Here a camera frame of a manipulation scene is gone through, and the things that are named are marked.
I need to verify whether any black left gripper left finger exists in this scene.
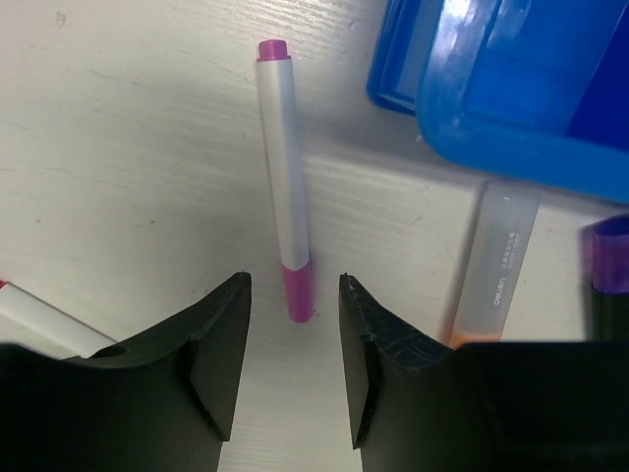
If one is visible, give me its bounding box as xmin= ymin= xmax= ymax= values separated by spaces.
xmin=1 ymin=272 xmax=252 ymax=471

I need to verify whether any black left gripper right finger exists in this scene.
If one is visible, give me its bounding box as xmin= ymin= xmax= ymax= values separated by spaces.
xmin=339 ymin=274 xmax=628 ymax=471

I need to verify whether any white pen red cap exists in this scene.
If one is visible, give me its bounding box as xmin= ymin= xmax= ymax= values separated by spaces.
xmin=1 ymin=280 xmax=116 ymax=358

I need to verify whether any orange clear-cap highlighter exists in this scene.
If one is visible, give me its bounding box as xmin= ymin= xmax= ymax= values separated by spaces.
xmin=449 ymin=182 xmax=541 ymax=348

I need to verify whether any purple black highlighter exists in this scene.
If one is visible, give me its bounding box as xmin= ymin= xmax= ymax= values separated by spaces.
xmin=580 ymin=214 xmax=628 ymax=341

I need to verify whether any white pen magenta cap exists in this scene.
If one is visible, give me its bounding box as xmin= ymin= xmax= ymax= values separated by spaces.
xmin=256 ymin=39 xmax=315 ymax=324

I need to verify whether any blue plastic compartment tray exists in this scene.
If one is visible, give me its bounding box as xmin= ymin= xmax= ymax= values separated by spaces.
xmin=367 ymin=1 xmax=628 ymax=203

